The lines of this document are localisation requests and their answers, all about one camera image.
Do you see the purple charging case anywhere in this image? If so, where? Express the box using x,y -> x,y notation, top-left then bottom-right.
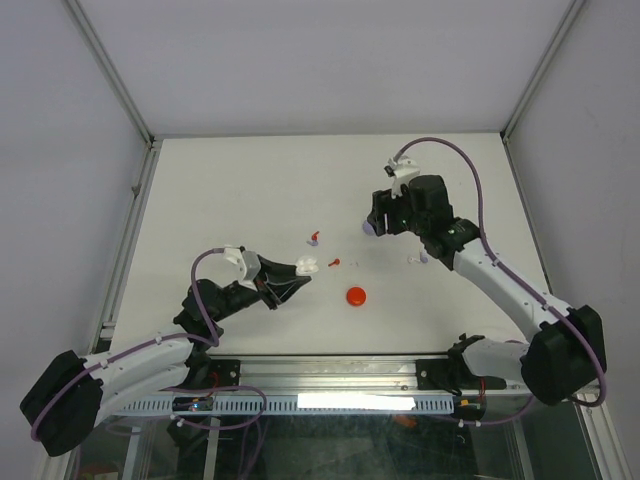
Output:
362,220 -> 376,236

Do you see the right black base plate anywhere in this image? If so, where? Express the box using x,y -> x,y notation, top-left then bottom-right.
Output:
415,358 -> 452,391

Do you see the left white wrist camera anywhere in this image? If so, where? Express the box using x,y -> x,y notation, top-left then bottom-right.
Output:
223,246 -> 261,291

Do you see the small green-lit circuit board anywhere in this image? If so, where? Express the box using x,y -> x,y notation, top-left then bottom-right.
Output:
172,396 -> 214,412

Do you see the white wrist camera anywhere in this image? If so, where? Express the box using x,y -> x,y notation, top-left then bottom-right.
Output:
223,246 -> 261,291
384,155 -> 421,198

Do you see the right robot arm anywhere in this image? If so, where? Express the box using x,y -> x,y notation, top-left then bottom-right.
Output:
366,175 -> 606,406

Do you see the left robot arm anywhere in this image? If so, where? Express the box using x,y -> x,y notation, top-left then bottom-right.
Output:
20,247 -> 319,457

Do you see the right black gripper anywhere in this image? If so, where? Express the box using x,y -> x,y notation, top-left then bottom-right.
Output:
367,185 -> 428,237

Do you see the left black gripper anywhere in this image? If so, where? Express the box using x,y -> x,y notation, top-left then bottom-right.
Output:
212,255 -> 310,322

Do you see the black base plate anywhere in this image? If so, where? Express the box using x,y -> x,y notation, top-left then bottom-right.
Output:
415,358 -> 452,391
200,359 -> 241,389

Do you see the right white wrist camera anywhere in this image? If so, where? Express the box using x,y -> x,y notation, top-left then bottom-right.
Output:
384,155 -> 421,198

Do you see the slotted cable duct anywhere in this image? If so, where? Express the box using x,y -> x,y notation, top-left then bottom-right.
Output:
118,393 -> 455,417

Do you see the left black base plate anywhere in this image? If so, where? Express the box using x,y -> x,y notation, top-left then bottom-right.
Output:
200,359 -> 241,389

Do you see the aluminium front rail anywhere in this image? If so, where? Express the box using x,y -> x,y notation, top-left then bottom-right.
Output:
114,353 -> 599,396

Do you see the white charging case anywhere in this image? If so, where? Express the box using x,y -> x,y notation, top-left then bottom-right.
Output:
295,255 -> 319,276

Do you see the red charging case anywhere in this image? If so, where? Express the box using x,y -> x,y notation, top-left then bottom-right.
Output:
346,286 -> 367,307

